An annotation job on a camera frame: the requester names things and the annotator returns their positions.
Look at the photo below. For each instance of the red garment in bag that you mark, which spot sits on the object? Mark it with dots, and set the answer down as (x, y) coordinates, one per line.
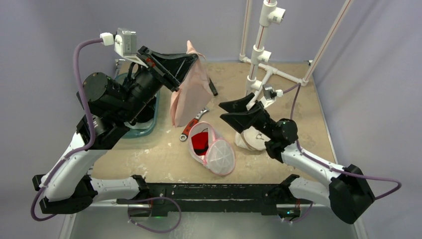
(200, 143)

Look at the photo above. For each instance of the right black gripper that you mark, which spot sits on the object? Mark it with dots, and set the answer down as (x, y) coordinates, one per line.
(254, 111)

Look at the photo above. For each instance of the red handled adjustable wrench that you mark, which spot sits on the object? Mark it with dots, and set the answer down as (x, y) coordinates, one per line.
(185, 133)

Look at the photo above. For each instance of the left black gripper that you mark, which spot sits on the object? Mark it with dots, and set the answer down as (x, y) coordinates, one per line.
(171, 69)

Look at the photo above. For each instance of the white PVC pipe rack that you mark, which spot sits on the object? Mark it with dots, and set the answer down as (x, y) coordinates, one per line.
(260, 72)

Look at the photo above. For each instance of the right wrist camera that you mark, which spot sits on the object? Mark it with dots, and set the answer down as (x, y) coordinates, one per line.
(270, 95)

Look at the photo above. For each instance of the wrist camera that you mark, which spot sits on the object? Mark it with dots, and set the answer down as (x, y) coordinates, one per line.
(124, 42)
(270, 95)

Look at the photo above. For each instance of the teal plastic bin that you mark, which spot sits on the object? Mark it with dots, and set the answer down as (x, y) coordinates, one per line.
(147, 122)

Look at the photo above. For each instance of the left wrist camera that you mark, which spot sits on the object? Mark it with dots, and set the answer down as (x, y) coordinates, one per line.
(124, 42)

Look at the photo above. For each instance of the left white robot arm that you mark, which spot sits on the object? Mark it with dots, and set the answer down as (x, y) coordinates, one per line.
(114, 106)

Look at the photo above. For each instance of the light pink bra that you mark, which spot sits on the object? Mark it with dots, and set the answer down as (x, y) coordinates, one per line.
(194, 93)

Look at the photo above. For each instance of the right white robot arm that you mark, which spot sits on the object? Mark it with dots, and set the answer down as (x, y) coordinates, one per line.
(283, 147)

